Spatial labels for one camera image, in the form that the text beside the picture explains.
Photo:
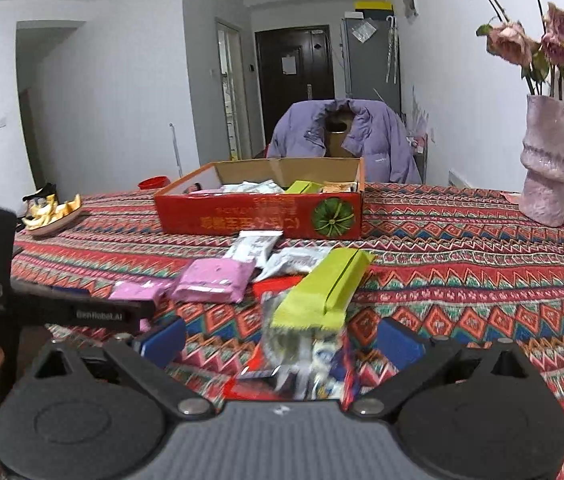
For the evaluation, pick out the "pink ceramic vase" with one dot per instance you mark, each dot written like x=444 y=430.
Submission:
x=552 y=160

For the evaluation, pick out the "pink rose bouquet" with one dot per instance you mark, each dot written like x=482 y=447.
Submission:
x=512 y=42

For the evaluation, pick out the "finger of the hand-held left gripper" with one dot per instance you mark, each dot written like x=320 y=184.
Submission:
x=96 y=314
x=75 y=291

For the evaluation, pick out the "clear plastic bag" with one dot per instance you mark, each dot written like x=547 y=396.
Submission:
x=363 y=31

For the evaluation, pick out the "purple puffer jacket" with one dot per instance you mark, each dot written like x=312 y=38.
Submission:
x=297 y=130

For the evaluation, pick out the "yellow fruit peels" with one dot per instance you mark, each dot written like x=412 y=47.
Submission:
x=46 y=210

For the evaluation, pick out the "grey refrigerator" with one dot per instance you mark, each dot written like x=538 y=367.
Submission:
x=367 y=70

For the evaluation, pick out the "red and silver snack packet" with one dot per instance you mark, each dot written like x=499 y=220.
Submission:
x=302 y=365

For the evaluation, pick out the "dark entrance door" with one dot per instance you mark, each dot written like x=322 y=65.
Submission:
x=272 y=105

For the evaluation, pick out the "black object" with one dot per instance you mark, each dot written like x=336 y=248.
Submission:
x=41 y=194

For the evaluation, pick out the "yellow and black box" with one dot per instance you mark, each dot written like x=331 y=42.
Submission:
x=374 y=6

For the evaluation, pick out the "green snack packet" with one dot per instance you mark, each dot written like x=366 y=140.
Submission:
x=302 y=187
x=322 y=285

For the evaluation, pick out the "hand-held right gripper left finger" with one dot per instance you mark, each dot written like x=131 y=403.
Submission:
x=161 y=341

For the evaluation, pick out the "white folded umbrella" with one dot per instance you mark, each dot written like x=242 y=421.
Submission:
x=392 y=50

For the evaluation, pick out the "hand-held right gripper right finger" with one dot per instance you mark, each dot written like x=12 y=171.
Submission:
x=402 y=341

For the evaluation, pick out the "white orange-print snack packet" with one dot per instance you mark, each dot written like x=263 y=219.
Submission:
x=339 y=187

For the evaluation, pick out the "red cardboard box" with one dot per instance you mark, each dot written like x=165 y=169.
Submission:
x=242 y=215

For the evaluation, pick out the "pink paper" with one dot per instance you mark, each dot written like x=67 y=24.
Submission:
x=511 y=197

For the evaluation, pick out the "white interior door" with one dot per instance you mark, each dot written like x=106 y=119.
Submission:
x=232 y=90

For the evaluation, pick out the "white radiator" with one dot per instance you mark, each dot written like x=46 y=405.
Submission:
x=457 y=178

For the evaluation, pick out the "wooden chair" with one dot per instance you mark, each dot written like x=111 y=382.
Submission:
x=337 y=135

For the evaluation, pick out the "white paper notice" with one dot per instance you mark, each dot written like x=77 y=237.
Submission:
x=289 y=65

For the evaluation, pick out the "brown plate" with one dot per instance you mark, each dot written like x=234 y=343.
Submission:
x=56 y=227

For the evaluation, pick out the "red basin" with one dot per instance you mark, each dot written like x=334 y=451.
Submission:
x=154 y=183

